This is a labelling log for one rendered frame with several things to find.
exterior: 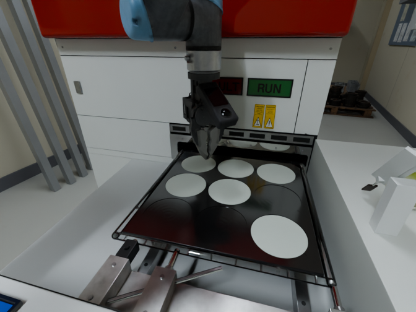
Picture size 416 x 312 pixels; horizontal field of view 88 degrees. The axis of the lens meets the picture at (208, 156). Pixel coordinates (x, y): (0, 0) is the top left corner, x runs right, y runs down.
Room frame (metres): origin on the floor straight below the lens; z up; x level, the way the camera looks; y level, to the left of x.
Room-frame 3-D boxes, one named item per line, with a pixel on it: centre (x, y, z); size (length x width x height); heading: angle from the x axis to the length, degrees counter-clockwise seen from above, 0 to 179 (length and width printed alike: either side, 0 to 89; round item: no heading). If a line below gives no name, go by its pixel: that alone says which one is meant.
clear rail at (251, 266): (0.24, -0.01, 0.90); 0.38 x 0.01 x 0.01; 76
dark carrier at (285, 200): (0.42, -0.05, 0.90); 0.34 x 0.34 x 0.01; 76
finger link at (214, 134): (0.52, 0.00, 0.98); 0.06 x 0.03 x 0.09; 27
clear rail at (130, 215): (0.46, 0.13, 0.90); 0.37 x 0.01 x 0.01; 166
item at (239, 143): (0.62, -0.09, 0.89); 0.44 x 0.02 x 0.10; 76
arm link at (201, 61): (0.51, 0.01, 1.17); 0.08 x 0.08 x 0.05
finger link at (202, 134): (0.51, 0.02, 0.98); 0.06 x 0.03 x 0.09; 27
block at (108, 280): (0.19, 0.15, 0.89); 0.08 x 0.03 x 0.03; 166
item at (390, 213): (0.25, -0.26, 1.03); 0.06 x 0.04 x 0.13; 166
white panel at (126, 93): (0.68, 0.08, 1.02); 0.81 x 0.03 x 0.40; 76
